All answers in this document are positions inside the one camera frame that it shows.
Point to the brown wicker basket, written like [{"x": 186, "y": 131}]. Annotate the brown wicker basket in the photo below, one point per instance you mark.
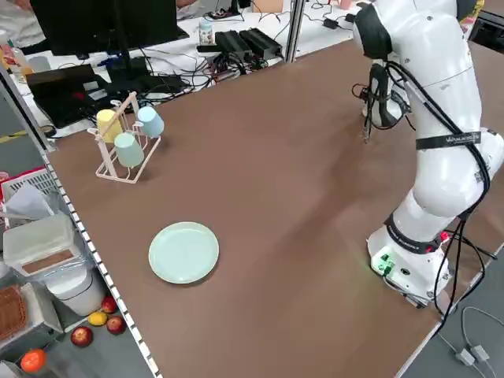
[{"x": 11, "y": 315}]

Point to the black laptop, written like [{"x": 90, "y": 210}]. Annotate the black laptop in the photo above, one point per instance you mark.
[{"x": 67, "y": 94}]

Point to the pale green plate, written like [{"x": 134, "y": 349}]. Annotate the pale green plate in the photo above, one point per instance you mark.
[{"x": 184, "y": 252}]

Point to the pale blue cup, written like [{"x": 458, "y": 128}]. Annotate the pale blue cup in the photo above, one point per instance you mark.
[{"x": 151, "y": 121}]

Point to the pale green cup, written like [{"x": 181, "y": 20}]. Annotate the pale green cup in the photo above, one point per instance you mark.
[{"x": 129, "y": 150}]

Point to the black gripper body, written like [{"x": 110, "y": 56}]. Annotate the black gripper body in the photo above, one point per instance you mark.
[{"x": 369, "y": 98}]

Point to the aluminium frame post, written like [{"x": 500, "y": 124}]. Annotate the aluminium frame post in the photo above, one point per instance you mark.
[{"x": 294, "y": 29}]

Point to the clear plastic storage box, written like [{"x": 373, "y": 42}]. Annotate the clear plastic storage box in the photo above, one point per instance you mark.
[{"x": 39, "y": 244}]

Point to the pale yellow cup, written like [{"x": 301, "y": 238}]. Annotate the pale yellow cup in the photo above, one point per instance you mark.
[{"x": 108, "y": 124}]

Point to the black power supply box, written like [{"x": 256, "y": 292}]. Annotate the black power supply box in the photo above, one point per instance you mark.
[
  {"x": 262, "y": 41},
  {"x": 232, "y": 43}
]

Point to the orange fruit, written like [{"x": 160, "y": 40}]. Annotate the orange fruit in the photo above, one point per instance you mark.
[{"x": 33, "y": 360}]

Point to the white lidded bin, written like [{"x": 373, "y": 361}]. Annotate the white lidded bin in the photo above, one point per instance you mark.
[{"x": 75, "y": 291}]

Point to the yellow fruit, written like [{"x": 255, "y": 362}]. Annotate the yellow fruit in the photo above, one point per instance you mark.
[{"x": 97, "y": 318}]

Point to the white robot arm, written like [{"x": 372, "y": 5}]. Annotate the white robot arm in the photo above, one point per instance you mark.
[{"x": 433, "y": 47}]

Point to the white plastic basket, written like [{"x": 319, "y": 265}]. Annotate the white plastic basket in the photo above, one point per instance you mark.
[{"x": 25, "y": 185}]

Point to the red apple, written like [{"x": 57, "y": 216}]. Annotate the red apple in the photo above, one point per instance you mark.
[
  {"x": 81, "y": 336},
  {"x": 116, "y": 325},
  {"x": 109, "y": 305}
]

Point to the small printed cup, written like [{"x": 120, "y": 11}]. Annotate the small printed cup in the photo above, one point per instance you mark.
[{"x": 206, "y": 33}]

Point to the black computer monitor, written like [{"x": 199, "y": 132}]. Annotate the black computer monitor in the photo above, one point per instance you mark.
[{"x": 102, "y": 23}]

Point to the person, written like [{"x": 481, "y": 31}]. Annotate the person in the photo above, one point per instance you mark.
[{"x": 17, "y": 29}]

